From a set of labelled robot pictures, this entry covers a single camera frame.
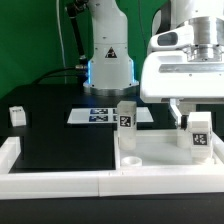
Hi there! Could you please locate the white square tabletop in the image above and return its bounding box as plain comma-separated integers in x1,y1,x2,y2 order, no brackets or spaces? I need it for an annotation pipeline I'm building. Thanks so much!
114,130,224,167

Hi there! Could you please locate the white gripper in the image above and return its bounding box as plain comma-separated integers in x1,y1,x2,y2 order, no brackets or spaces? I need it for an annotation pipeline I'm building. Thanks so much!
140,24,224,130

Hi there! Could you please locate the white hanging cable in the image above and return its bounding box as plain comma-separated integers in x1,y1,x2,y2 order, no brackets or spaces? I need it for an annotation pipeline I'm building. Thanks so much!
55,0,68,84

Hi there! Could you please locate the thin dark cable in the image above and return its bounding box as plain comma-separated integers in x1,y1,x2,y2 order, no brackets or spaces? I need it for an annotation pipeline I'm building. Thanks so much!
136,0,149,44

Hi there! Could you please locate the white U-shaped fence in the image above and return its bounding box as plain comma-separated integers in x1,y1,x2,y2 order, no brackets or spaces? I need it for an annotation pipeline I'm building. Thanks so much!
0,137,224,200

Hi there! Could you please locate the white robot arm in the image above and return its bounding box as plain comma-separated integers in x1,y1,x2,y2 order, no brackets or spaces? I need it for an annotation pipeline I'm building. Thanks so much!
66,0,224,108

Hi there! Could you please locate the white AprilTag sheet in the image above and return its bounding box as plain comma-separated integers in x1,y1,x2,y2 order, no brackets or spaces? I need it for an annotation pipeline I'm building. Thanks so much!
67,107,153,124

